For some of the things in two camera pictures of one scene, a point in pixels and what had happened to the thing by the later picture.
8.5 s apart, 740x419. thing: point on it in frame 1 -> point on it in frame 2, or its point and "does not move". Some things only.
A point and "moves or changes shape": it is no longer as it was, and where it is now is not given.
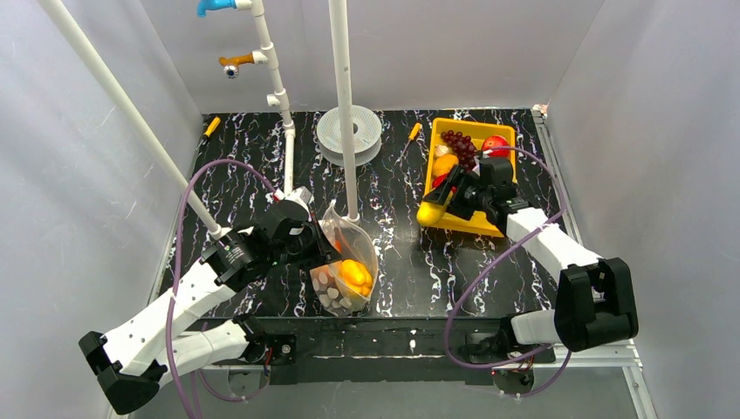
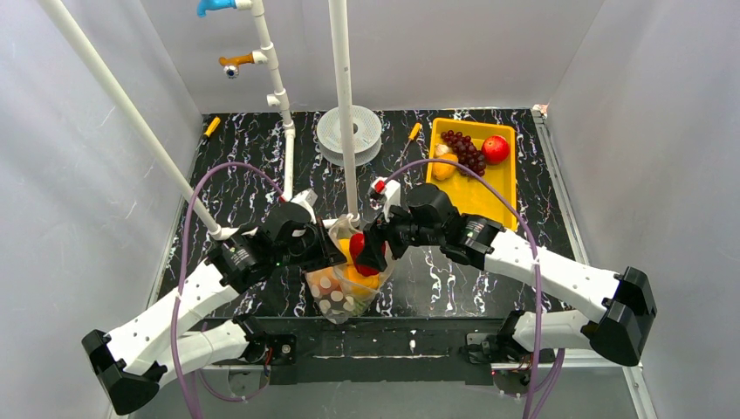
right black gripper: [458, 196] -> [377, 243]
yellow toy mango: [428, 213] moves or changes shape
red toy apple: [496, 140] does not move
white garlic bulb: [441, 149] does not move
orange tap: [232, 64] does not move
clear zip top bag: [344, 287] moves or changes shape
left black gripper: [315, 243] does not move
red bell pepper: [438, 181] -> [356, 243]
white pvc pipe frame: [281, 97] does not move
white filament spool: [367, 130] does not move
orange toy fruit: [443, 163] does not move
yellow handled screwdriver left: [211, 128] does not move
